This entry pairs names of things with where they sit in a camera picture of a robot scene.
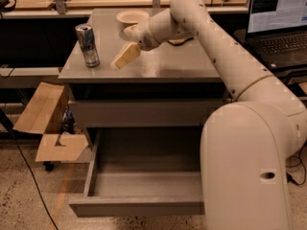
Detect silver redbull can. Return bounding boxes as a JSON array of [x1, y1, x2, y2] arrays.
[[75, 23, 100, 67]]

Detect black laptop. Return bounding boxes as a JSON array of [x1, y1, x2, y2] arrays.
[[246, 0, 307, 70]]

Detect black power cable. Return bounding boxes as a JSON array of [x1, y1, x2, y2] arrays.
[[285, 144, 307, 187]]

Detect closed grey top drawer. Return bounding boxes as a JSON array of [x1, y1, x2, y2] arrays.
[[69, 100, 226, 127]]

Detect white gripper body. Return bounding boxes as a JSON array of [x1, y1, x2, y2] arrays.
[[132, 19, 160, 51]]

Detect black laptop stand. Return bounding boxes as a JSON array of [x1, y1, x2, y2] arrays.
[[233, 29, 307, 101]]

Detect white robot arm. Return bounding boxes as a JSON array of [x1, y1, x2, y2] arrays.
[[111, 0, 307, 230]]

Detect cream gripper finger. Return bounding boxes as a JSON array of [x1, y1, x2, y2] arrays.
[[110, 42, 141, 69], [123, 24, 136, 38]]

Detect black headphones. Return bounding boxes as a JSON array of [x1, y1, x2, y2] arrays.
[[0, 0, 17, 12]]

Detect yellow sponge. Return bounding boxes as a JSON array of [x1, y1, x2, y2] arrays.
[[167, 37, 194, 46]]

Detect open cardboard box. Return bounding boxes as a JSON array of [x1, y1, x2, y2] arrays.
[[13, 82, 92, 163]]

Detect open grey middle drawer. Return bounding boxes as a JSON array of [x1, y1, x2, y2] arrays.
[[69, 126, 204, 218]]

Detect white ceramic bowl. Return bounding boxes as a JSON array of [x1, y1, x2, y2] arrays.
[[116, 10, 150, 25]]

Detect grey drawer cabinet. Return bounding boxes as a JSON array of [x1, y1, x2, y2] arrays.
[[59, 9, 227, 144]]

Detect black floor cable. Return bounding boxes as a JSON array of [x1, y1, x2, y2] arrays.
[[0, 108, 59, 230]]

